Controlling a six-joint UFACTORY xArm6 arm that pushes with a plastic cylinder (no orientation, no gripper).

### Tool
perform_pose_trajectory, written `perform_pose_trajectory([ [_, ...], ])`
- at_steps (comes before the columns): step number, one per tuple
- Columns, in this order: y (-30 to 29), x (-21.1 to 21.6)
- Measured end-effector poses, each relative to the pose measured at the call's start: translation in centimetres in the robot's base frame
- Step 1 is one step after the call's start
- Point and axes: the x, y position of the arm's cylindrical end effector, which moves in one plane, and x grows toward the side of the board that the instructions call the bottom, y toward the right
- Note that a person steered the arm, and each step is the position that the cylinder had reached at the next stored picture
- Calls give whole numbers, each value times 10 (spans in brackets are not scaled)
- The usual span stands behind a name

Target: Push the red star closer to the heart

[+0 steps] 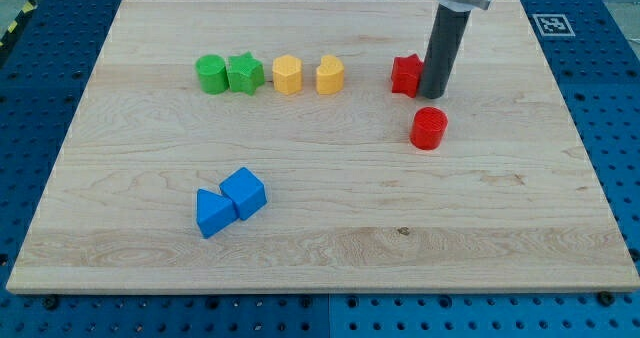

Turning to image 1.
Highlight blue triangle block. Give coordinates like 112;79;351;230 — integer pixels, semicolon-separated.
196;189;238;239

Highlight green star block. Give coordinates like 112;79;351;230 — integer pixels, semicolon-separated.
227;52;265;95

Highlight yellow black hazard tape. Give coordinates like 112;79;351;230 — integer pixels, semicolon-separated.
1;0;38;49

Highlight yellow hexagon block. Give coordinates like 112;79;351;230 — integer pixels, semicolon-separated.
272;55;303;95

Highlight light wooden board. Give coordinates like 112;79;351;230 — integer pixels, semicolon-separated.
7;0;639;295

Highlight red cylinder block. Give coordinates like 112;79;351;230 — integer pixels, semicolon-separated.
409;107;448;150

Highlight red star block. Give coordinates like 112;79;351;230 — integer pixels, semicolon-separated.
391;54;423;98

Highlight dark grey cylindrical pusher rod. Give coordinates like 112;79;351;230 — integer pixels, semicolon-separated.
418;4;470;99

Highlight green cylinder block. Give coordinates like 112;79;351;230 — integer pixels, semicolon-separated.
195;54;229;95

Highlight yellow heart block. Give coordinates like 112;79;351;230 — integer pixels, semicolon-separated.
316;55;345;95

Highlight white fiducial marker tag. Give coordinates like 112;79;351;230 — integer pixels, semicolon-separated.
533;13;575;37

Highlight blue cube block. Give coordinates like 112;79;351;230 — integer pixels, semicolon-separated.
219;167;267;220

